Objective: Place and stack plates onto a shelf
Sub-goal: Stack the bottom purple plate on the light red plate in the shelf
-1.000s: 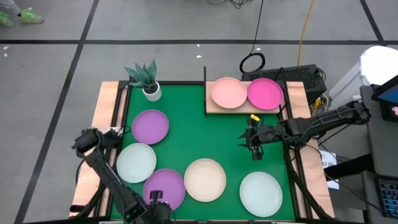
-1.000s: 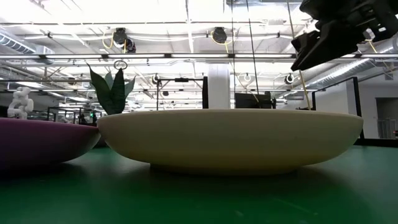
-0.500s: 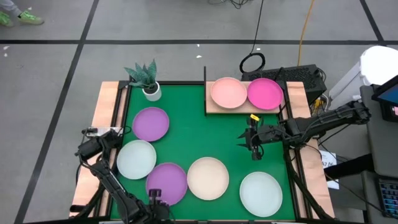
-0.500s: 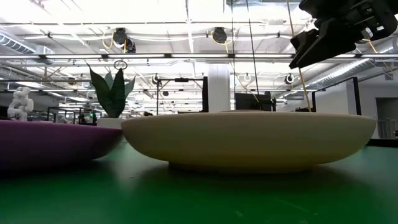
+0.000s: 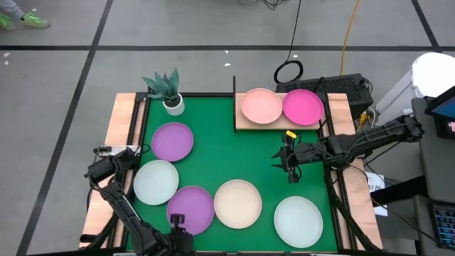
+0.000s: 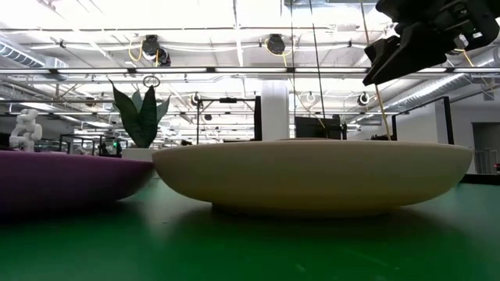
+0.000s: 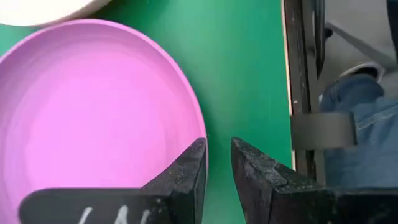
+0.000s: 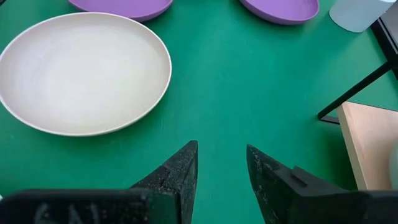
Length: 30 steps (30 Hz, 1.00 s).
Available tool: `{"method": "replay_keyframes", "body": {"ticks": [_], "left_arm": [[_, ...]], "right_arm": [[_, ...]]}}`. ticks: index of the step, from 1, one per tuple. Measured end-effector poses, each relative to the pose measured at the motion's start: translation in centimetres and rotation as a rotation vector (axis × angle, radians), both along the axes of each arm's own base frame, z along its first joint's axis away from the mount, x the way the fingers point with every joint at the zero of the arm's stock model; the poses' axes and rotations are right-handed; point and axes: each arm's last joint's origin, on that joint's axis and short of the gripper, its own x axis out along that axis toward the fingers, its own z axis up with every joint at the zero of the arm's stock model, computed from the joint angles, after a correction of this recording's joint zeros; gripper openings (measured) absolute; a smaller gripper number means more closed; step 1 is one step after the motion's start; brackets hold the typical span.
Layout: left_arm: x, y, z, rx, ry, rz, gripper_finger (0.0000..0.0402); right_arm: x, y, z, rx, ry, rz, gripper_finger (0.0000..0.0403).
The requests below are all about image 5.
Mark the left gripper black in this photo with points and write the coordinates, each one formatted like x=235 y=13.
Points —
x=181 y=243

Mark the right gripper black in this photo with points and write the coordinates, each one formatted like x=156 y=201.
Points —
x=305 y=153

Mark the purple plate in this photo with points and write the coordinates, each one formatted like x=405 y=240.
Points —
x=172 y=142
x=193 y=202

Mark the pale white plate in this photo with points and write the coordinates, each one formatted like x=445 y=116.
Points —
x=155 y=182

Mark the magenta plate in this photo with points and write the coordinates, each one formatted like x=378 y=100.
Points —
x=303 y=106

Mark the salmon pink plate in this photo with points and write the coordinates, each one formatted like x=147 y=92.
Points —
x=261 y=106

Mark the cream beige plate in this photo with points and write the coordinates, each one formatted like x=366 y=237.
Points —
x=237 y=203

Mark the mint green plate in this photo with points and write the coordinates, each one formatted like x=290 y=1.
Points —
x=298 y=221

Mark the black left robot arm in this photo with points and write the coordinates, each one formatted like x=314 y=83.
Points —
x=121 y=206

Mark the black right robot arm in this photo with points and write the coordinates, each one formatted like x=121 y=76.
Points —
x=373 y=137

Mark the green table mat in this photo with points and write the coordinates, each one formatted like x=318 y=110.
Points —
x=231 y=156

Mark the black computer case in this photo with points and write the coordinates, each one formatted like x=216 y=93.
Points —
x=337 y=87

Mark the white paper sheet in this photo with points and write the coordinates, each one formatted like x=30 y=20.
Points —
x=377 y=181

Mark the snake plant in white pot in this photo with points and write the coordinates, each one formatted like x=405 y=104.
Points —
x=174 y=106

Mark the black desk beam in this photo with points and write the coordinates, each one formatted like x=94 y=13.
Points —
x=398 y=190

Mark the grey desk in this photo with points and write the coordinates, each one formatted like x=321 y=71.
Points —
x=437 y=167

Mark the black tablet screen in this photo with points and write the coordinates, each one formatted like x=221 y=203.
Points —
x=444 y=106

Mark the black keyboard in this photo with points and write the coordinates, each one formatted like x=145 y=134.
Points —
x=444 y=225

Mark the person's green shoe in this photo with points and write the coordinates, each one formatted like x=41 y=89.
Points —
x=5 y=22
x=33 y=20

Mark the person's leg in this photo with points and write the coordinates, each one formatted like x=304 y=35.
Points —
x=9 y=5

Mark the wooden shelf with black frame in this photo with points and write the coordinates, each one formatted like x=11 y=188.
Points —
x=243 y=125

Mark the black aluminium rig frame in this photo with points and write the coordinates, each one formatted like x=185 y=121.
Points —
x=206 y=95

